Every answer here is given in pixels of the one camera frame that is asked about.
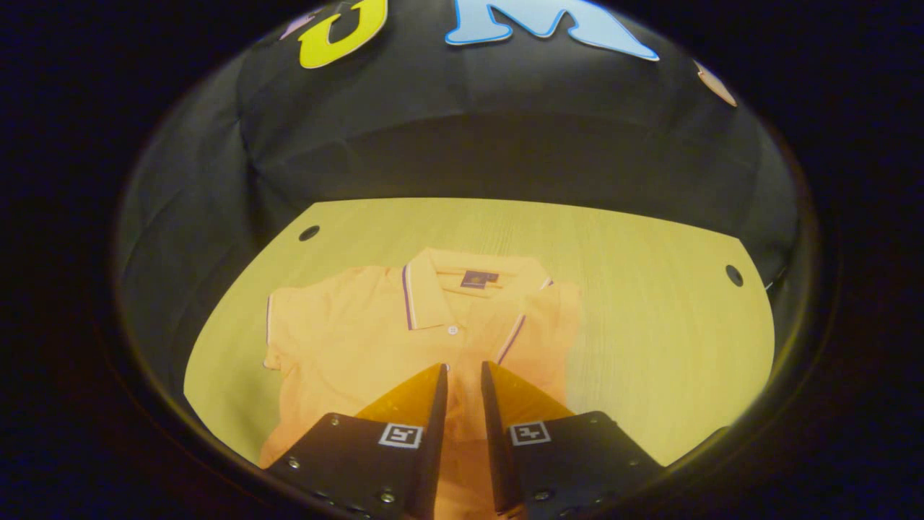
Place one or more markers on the orange T-shirt with striped collar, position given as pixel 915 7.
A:
pixel 346 339

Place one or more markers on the black backdrop cloth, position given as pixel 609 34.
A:
pixel 433 137

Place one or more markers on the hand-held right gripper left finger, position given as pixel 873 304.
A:
pixel 432 433

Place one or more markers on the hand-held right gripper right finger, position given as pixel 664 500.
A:
pixel 497 433

